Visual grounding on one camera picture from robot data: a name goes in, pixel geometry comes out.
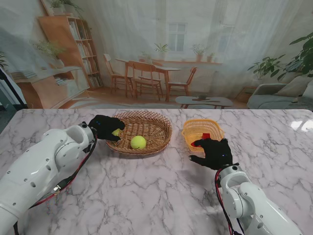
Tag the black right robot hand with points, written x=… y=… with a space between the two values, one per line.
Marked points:
x=217 y=153

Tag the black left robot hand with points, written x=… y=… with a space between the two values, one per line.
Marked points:
x=105 y=127

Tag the yellow-green tennis ball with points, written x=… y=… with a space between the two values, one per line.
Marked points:
x=138 y=142
x=116 y=132

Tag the red toy block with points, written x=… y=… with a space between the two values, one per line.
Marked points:
x=206 y=135
x=196 y=145

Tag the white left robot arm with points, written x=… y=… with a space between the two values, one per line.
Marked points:
x=44 y=166

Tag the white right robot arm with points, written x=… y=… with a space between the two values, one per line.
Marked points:
x=256 y=205

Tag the yellow plastic mesh basket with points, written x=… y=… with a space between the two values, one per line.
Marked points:
x=195 y=126

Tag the brown oval wicker basket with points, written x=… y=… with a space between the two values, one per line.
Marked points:
x=151 y=127

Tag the printed room scene backdrop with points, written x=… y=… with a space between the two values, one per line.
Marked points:
x=146 y=36

